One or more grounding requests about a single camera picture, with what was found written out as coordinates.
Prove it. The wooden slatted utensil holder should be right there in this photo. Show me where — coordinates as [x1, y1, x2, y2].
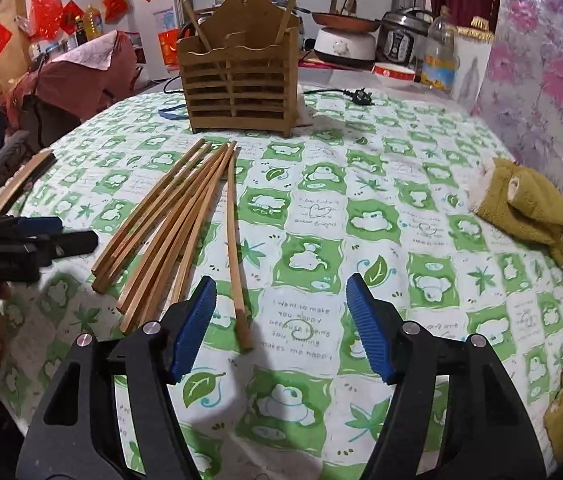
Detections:
[176, 0, 303, 139]

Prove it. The red plastic bag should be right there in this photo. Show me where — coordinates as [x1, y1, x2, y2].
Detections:
[29, 0, 65, 41]

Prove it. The yellow cooking oil bottle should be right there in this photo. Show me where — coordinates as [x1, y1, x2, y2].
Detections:
[83, 4, 103, 41]

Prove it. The blue elastic band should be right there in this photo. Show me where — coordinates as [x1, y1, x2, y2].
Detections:
[158, 102, 187, 121]

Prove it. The copper frying pan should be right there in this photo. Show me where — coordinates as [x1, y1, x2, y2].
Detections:
[310, 10, 381, 34]

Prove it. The floral pink plastic sheet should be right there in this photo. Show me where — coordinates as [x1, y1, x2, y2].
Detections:
[454, 0, 563, 281]

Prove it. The wooden chopstick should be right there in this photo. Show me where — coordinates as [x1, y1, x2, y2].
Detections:
[182, 0, 213, 54]
[276, 0, 308, 44]

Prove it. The red gift bag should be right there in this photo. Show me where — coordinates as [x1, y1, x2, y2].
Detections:
[158, 29, 183, 66]

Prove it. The black power cable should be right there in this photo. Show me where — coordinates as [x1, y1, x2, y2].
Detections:
[163, 77, 376, 109]

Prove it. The green patterned tablecloth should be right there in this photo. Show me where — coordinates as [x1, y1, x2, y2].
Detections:
[0, 82, 563, 480]

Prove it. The clear plastic bottle yellow label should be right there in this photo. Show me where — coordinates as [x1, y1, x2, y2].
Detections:
[420, 6, 461, 92]

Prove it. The red hanging ornament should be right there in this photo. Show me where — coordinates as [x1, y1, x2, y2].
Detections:
[103, 0, 129, 24]

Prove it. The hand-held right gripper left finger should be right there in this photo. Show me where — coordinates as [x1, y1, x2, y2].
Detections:
[16, 275, 218, 480]

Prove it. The white refrigerator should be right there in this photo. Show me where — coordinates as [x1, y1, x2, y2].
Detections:
[129, 0, 183, 84]

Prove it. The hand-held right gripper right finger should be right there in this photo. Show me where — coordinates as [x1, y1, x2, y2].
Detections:
[345, 272, 547, 480]

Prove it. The maroon furniture cover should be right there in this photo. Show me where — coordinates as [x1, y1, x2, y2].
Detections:
[0, 30, 143, 151]

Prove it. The bundle of wooden chopsticks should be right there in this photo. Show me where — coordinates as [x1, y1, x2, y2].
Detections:
[92, 137, 256, 354]

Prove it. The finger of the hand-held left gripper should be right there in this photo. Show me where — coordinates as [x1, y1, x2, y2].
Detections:
[0, 216, 63, 237]
[22, 231, 99, 267]

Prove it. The tan flat rectangular object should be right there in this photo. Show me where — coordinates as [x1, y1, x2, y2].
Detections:
[0, 149, 58, 216]

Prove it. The red and white bowl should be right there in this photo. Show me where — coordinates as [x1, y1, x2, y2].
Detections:
[372, 62, 417, 86]

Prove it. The black silver pressure cooker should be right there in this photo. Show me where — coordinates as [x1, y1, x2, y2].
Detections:
[379, 7, 435, 69]

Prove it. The white electric cooker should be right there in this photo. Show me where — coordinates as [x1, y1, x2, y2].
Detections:
[314, 27, 377, 66]

